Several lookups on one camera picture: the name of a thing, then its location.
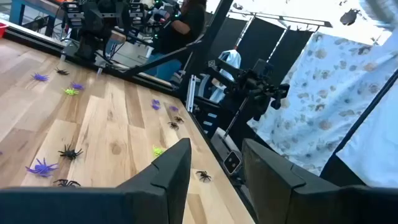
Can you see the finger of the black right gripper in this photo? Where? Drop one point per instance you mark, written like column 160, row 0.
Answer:
column 136, row 14
column 73, row 14

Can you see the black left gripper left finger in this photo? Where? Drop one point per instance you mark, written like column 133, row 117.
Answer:
column 149, row 199

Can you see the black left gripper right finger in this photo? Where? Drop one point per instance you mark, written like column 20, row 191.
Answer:
column 286, row 199

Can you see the black plastic spider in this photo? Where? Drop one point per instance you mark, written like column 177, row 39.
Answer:
column 62, row 71
column 173, row 125
column 70, row 153
column 178, row 119
column 203, row 175
column 66, row 183

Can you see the purple plastic spider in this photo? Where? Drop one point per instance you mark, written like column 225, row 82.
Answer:
column 77, row 86
column 42, row 168
column 155, row 107
column 40, row 77
column 155, row 101
column 173, row 108

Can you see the green plastic spider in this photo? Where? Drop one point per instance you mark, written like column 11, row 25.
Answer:
column 71, row 91
column 157, row 151

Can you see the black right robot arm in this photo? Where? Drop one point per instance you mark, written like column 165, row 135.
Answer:
column 90, row 46

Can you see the person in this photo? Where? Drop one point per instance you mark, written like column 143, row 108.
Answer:
column 189, row 28

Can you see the red plastic basket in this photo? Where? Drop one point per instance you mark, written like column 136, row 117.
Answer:
column 2, row 29

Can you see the plain white sheet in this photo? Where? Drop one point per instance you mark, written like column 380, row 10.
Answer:
column 373, row 149

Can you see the light blue draped cloth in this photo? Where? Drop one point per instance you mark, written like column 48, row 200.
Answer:
column 231, row 59

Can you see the blue spotted sheet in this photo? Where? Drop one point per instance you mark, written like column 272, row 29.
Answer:
column 335, row 93

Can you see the black folding room divider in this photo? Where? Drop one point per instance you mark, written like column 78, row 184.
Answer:
column 258, row 43

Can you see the blue-grey metal table frame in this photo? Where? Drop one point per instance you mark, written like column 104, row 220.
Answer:
column 15, row 9

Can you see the small grey two-lens camera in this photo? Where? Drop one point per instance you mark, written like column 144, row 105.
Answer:
column 231, row 162

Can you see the silver aluminium bracket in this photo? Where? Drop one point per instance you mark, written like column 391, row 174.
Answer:
column 190, row 93

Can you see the metal overhead rail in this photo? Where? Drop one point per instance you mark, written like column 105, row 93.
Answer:
column 280, row 19

